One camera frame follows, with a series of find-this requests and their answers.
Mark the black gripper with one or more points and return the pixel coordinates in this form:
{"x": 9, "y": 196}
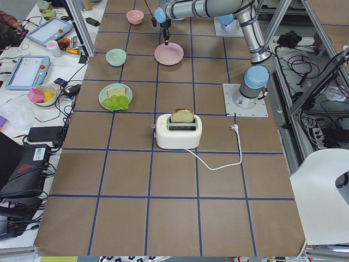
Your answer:
{"x": 164, "y": 24}

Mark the cream bowl with toys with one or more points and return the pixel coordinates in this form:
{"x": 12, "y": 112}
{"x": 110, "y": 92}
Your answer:
{"x": 51, "y": 88}

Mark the green plate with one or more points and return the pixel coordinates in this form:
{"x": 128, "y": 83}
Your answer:
{"x": 103, "y": 93}

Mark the black power brick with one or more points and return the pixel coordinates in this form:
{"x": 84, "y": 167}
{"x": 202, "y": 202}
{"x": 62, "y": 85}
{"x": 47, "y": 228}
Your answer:
{"x": 44, "y": 134}

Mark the white cup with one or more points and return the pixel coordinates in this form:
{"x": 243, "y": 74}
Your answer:
{"x": 54, "y": 48}

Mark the cream white plate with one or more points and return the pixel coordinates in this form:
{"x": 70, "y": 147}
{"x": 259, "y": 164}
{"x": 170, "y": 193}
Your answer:
{"x": 168, "y": 64}

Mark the pink plate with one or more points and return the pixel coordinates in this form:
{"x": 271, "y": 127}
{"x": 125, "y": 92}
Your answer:
{"x": 171, "y": 53}

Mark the near blue teach pendant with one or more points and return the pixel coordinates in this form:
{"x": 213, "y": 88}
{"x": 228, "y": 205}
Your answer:
{"x": 29, "y": 72}

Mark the far blue teach pendant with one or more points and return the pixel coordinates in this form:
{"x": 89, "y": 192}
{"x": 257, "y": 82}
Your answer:
{"x": 53, "y": 29}

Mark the green lettuce leaf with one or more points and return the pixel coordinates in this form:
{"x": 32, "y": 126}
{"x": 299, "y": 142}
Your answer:
{"x": 116, "y": 103}

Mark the yellow toy fruit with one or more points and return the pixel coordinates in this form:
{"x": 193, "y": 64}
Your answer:
{"x": 47, "y": 96}

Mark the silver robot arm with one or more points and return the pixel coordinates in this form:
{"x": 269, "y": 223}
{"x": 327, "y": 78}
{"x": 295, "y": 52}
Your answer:
{"x": 225, "y": 21}
{"x": 263, "y": 63}

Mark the black laptop computer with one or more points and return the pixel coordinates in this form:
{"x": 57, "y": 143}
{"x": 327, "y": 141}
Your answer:
{"x": 22, "y": 168}

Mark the pink toy block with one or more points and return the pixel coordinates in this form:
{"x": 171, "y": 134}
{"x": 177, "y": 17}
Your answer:
{"x": 36, "y": 95}

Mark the blue teach pendant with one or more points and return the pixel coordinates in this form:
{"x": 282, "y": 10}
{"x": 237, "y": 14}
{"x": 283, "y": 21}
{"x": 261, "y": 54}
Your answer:
{"x": 29, "y": 72}
{"x": 53, "y": 29}

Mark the bread slice in toaster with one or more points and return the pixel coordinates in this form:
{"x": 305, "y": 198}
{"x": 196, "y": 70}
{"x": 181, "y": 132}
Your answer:
{"x": 182, "y": 116}

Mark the green bowl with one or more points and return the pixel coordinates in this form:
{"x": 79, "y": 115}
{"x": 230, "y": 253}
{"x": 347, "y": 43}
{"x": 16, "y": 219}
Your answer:
{"x": 116, "y": 57}

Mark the white toaster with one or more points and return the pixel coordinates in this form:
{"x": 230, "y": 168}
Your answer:
{"x": 177, "y": 136}

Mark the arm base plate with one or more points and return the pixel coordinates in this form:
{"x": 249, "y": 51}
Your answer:
{"x": 255, "y": 107}
{"x": 233, "y": 31}

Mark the pink bowl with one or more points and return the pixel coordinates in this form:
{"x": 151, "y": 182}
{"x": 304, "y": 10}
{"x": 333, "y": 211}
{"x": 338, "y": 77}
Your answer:
{"x": 135, "y": 17}

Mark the aluminium frame post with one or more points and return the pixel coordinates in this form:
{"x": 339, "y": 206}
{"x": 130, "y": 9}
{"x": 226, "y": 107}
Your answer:
{"x": 80, "y": 27}

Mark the bread slice on plate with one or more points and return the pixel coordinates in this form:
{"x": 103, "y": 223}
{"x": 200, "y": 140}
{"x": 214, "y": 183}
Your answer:
{"x": 117, "y": 92}

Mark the white paper sheet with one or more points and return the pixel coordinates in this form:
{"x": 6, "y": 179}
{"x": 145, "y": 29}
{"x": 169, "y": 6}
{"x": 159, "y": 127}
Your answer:
{"x": 322, "y": 209}

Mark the green glass jar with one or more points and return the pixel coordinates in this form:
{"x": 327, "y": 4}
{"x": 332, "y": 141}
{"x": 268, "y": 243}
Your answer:
{"x": 46, "y": 9}

